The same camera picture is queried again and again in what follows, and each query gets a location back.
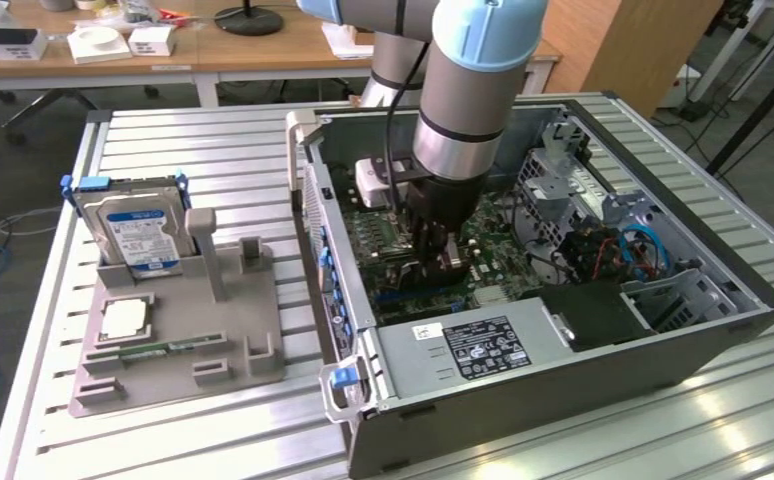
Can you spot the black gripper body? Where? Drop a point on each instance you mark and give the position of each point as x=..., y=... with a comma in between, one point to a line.
x=443, y=200

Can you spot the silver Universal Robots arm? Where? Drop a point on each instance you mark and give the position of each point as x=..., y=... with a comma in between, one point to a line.
x=467, y=100

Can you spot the CPU socket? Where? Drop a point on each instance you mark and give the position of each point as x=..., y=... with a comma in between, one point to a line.
x=396, y=230

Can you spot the green motherboard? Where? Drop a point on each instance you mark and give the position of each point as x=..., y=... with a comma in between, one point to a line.
x=496, y=250

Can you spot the blue expansion slot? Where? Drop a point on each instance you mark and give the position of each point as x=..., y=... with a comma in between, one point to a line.
x=387, y=300

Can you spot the blue slot cover clip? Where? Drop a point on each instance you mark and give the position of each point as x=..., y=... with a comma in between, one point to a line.
x=324, y=260

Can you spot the silver perforated disk bay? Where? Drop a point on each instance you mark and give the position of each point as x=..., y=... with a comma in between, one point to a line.
x=547, y=200

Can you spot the black rear panel latch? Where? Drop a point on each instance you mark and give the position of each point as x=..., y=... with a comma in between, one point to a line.
x=325, y=192

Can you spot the grey power supply unit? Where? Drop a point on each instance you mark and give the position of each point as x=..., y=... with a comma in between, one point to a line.
x=420, y=360

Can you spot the blue case release latch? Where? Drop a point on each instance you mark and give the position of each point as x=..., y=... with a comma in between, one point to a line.
x=341, y=378

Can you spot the white paper stack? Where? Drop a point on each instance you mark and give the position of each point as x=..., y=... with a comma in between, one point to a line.
x=347, y=45

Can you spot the open dark PC case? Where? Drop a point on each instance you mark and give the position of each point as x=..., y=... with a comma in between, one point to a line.
x=560, y=400

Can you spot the silver slotted disk bay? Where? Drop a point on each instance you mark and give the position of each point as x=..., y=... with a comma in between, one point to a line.
x=680, y=300

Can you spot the grey parts rack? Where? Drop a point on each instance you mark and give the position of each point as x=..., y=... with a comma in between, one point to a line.
x=180, y=320

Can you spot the wooden cabinet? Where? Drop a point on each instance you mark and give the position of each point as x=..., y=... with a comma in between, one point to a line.
x=627, y=50

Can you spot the black power adapter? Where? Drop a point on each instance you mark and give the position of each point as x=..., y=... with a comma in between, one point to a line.
x=694, y=111

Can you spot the hard disk in blue carrier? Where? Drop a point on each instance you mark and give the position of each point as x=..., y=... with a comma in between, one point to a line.
x=136, y=235

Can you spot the green RAM stick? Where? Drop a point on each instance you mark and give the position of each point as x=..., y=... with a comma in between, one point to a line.
x=167, y=347

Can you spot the black lamp base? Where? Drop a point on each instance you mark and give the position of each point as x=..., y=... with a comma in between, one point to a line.
x=247, y=22

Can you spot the silver CPU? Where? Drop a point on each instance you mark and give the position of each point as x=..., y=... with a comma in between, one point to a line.
x=123, y=320

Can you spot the black stand pole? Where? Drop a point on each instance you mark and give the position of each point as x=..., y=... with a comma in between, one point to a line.
x=760, y=112

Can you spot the small white box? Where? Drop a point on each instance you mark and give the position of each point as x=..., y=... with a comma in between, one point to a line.
x=149, y=42

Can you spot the white round holder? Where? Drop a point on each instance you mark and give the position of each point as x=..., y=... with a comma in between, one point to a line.
x=96, y=47

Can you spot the office chair base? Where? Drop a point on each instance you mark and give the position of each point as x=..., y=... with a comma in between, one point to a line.
x=40, y=107

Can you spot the wooden desk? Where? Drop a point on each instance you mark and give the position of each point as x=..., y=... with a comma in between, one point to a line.
x=47, y=69

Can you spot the grey cup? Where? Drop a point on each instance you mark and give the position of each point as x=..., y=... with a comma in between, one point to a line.
x=57, y=5

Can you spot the white box with dark top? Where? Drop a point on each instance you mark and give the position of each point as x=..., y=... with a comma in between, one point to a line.
x=16, y=50

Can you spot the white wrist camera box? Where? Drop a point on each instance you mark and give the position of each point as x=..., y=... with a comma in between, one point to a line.
x=376, y=182

